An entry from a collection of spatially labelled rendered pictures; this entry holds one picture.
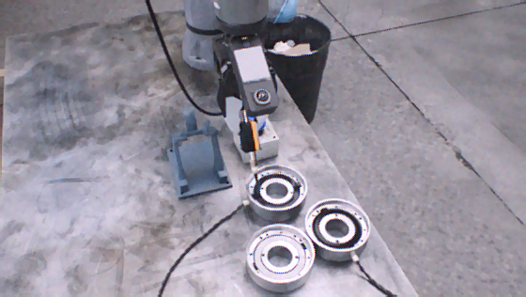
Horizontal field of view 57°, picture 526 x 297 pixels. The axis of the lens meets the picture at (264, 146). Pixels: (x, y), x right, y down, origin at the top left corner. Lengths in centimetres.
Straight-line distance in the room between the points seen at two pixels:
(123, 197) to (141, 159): 10
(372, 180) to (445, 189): 29
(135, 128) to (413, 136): 149
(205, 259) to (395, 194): 131
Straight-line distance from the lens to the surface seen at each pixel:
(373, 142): 220
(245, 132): 79
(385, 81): 256
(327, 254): 78
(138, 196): 91
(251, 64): 69
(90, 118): 109
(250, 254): 78
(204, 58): 117
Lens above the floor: 147
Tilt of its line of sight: 44 degrees down
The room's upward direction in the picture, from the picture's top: 1 degrees clockwise
